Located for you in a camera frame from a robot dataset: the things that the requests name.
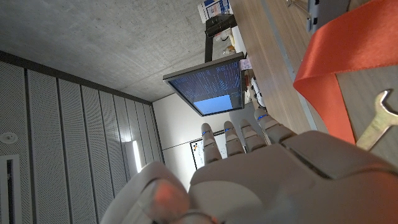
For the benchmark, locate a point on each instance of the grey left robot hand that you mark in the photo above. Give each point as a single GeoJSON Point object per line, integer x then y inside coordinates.
{"type": "Point", "coordinates": [280, 186]}

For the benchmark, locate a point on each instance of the orange ribbon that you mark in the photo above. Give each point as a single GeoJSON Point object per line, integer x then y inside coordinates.
{"type": "Point", "coordinates": [342, 46]}

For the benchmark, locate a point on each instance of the white game controller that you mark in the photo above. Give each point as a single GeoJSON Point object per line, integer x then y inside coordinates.
{"type": "Point", "coordinates": [257, 93]}

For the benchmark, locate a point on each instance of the small silver wrench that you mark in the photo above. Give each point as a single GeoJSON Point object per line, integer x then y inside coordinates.
{"type": "Point", "coordinates": [377, 124]}

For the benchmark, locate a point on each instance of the black computer monitor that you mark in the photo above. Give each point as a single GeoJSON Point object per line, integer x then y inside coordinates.
{"type": "Point", "coordinates": [211, 87]}

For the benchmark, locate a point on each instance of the pink sticky note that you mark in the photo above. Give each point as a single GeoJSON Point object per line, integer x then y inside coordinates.
{"type": "Point", "coordinates": [245, 63]}

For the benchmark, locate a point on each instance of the white framed wall board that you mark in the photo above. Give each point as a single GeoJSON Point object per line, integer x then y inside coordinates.
{"type": "Point", "coordinates": [197, 152]}

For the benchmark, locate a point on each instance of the white wall light bar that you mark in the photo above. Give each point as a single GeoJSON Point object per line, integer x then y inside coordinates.
{"type": "Point", "coordinates": [136, 157]}

